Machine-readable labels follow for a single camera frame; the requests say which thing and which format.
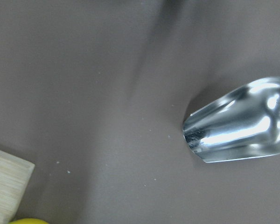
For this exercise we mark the metal ice scoop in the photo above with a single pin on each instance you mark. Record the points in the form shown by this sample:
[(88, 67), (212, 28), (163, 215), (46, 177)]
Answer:
[(242, 124)]

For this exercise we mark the wooden cutting board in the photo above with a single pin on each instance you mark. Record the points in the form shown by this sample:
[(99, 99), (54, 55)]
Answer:
[(15, 174)]

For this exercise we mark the whole lemon upper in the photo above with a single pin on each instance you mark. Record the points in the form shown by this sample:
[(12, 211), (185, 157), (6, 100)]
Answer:
[(28, 221)]

